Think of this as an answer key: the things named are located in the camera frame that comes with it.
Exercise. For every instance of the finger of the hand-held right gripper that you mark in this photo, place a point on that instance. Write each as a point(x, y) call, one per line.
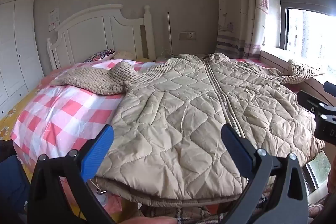
point(312, 104)
point(331, 89)

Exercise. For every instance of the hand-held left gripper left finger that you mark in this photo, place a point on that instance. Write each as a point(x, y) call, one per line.
point(96, 154)

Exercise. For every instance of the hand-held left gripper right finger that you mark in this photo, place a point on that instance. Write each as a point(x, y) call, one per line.
point(236, 146)

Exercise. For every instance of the beige quilted jacket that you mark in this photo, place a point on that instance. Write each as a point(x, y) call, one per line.
point(183, 113)

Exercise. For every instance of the pink white checked blanket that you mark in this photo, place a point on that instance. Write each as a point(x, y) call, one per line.
point(60, 119)

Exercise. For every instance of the wooden window sill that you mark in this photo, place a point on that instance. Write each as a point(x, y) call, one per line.
point(278, 61)

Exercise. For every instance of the dark framed window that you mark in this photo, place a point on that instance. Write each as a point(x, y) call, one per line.
point(307, 24)

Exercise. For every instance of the plaid cloth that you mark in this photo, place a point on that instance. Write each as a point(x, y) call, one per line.
point(183, 214)

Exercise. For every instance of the dark blue cloth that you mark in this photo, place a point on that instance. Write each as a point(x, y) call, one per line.
point(13, 187)

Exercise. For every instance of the yellow flowered bed sheet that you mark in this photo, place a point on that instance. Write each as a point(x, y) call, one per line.
point(9, 119)

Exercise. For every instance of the colourful patterned pillow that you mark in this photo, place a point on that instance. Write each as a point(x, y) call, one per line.
point(101, 55)

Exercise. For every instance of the cream pillow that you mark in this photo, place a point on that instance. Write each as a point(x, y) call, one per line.
point(126, 54)

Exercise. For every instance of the white bed headboard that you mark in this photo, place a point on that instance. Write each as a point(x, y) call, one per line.
point(89, 32)

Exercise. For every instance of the printed curtain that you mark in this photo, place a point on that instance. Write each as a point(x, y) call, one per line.
point(241, 3)

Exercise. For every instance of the white wardrobe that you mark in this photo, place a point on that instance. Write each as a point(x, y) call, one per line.
point(15, 50)

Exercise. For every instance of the wall socket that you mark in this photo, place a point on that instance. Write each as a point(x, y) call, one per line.
point(187, 35)

